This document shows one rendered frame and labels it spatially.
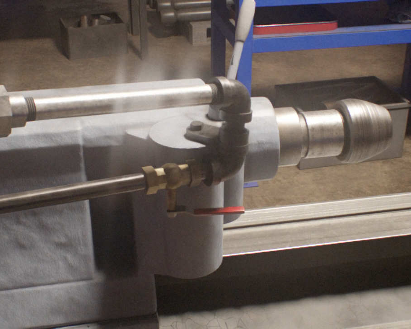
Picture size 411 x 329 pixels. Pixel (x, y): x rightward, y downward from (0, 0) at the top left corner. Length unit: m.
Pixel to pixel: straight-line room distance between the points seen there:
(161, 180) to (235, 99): 0.11
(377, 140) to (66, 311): 0.45
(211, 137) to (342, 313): 0.55
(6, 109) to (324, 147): 0.46
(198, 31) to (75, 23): 0.84
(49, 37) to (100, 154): 4.35
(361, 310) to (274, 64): 3.38
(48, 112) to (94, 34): 3.98
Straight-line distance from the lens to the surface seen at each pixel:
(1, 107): 0.60
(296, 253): 1.15
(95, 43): 4.61
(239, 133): 0.72
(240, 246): 1.14
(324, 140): 0.91
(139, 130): 0.80
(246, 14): 0.82
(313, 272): 1.24
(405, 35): 2.98
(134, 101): 0.65
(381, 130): 0.93
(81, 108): 0.63
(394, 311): 1.23
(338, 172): 3.17
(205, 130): 0.75
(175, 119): 0.80
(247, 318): 1.17
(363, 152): 0.92
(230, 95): 0.70
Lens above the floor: 1.48
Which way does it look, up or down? 28 degrees down
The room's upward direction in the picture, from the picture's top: straight up
